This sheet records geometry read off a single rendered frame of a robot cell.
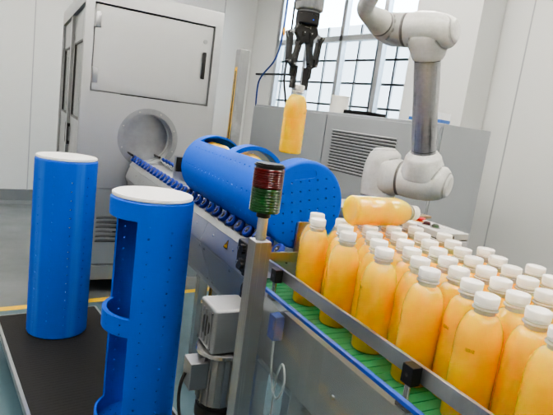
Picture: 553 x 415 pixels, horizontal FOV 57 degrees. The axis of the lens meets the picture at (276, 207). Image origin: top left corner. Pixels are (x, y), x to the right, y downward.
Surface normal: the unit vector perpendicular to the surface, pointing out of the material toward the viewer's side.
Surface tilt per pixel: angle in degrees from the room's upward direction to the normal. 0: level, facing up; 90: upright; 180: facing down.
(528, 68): 90
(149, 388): 90
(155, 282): 90
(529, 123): 90
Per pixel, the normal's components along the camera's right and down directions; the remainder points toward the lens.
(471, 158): 0.57, 0.22
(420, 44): -0.60, 0.45
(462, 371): -0.69, 0.04
